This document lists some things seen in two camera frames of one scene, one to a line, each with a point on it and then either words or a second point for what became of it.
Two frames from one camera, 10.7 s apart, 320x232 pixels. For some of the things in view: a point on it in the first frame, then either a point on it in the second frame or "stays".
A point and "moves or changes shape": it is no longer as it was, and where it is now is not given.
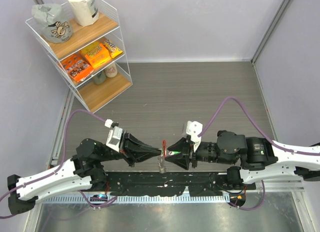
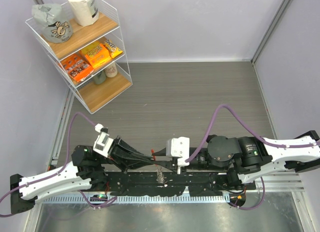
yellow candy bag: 113,51 stays
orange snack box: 77,67 stays
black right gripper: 185,146 to 172,165
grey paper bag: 53,21 stays
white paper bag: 84,8 stays
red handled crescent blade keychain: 161,158 moves or changes shape
